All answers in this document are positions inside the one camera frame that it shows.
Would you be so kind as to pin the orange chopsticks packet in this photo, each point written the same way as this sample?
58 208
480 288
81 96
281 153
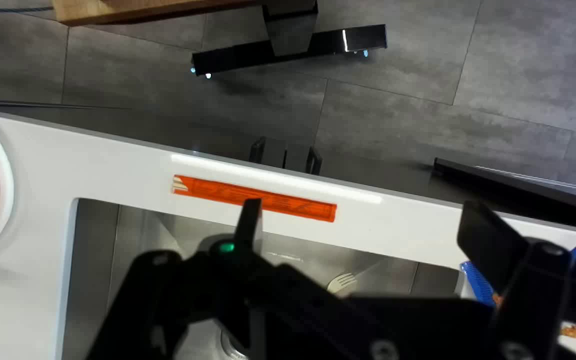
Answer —
201 189

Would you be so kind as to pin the stainless steel sink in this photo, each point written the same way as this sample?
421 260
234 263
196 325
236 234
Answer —
134 233

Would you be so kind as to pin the black metal bar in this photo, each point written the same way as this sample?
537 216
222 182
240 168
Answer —
535 190

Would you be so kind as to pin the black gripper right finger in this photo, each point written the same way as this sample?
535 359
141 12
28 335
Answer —
520 293

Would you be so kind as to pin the wooden table black leg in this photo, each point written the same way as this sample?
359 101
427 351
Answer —
288 30

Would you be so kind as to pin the white plastic fork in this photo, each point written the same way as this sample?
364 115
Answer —
342 283

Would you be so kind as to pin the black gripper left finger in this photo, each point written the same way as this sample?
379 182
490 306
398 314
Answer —
168 306

